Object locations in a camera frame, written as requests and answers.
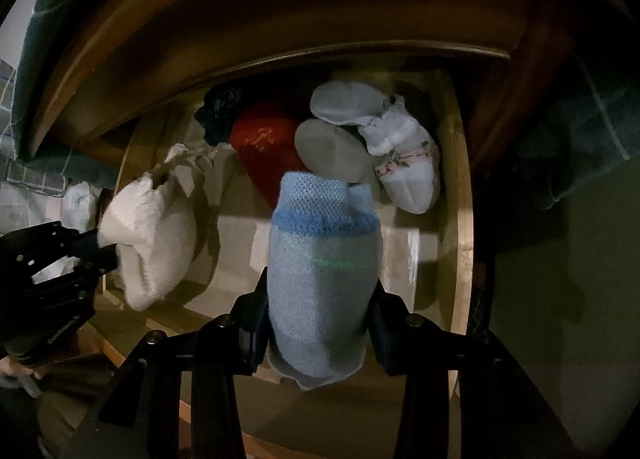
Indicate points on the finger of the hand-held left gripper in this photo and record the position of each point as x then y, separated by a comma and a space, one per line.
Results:
85, 279
95, 245

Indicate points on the dark plaid cloth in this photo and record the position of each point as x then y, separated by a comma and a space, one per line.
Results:
479, 309

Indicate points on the white floral-band sock bundle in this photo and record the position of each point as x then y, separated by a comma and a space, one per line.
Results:
415, 184

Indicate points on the red folded underwear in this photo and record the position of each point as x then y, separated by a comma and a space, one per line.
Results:
265, 139

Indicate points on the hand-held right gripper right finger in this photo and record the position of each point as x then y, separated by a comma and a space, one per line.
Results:
380, 334

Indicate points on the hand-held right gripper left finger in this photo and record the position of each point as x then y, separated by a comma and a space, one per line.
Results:
255, 319

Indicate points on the cream knit sock bundle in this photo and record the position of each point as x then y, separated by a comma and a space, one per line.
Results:
155, 234

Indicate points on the white floral cloth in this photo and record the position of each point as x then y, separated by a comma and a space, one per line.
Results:
75, 201

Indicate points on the light blue knitted sock bundle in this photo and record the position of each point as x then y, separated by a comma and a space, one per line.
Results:
320, 289

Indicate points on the wooden nightstand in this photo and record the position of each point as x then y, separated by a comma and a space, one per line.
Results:
300, 4

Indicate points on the person's left hand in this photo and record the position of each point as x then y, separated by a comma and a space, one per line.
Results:
12, 368

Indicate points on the small white sock bundle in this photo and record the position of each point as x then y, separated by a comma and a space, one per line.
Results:
340, 101

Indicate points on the grey sock bundle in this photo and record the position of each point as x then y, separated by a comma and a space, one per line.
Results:
330, 149

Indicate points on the wooden drawer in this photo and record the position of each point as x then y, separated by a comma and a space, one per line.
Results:
462, 239

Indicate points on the black lace underwear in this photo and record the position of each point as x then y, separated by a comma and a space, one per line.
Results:
220, 109

